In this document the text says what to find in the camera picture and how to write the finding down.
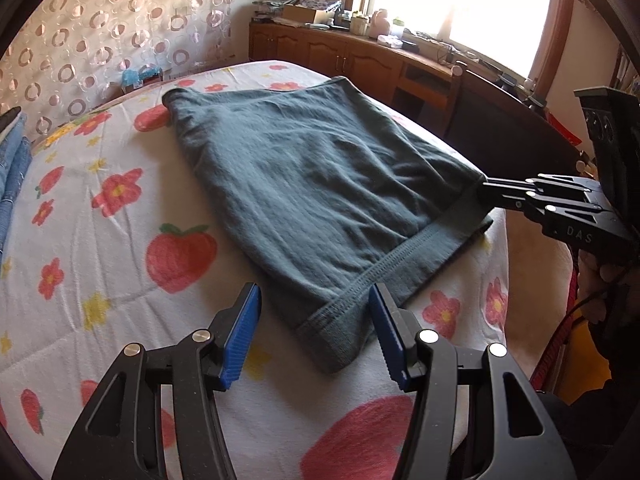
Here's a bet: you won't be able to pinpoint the person's right hand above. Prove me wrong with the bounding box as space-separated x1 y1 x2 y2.
577 250 625 324

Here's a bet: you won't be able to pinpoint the cardboard box on counter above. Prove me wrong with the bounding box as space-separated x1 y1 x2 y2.
281 6 334 24

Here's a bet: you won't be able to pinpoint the folded blue jeans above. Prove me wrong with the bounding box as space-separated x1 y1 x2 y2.
0 106 32 249

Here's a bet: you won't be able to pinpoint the teal grey pants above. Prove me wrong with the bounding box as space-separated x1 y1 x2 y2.
163 77 491 374

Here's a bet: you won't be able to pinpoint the window with wooden frame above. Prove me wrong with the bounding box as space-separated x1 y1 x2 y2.
345 0 573 89

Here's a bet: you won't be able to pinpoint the pink plush figurine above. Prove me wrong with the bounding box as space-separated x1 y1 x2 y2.
368 9 390 40

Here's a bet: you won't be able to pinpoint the wooden chair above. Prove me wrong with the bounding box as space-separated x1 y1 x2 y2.
418 61 468 139

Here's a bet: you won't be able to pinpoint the white strawberry flower bedsheet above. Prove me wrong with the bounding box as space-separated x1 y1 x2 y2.
0 58 510 480

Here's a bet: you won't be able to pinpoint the blue item on box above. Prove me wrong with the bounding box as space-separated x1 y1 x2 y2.
120 65 163 93

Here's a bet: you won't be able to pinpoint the circle pattern sheer curtain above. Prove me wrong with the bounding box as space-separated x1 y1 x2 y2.
1 0 234 140

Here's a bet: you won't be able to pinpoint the wooden cabinet counter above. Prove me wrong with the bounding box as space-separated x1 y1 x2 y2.
247 16 597 181

